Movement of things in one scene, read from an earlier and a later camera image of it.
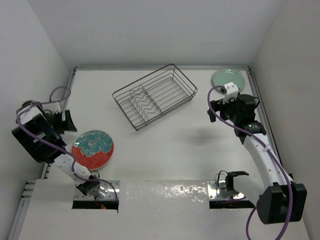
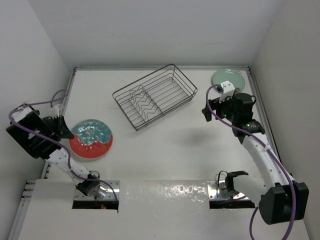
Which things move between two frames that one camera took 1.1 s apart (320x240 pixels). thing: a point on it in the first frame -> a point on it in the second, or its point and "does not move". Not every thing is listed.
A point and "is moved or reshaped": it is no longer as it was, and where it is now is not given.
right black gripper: [217, 103] does not move
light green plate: [223, 76] does not move
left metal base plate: [106, 191] does not move
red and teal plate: [93, 149] is moved or reshaped
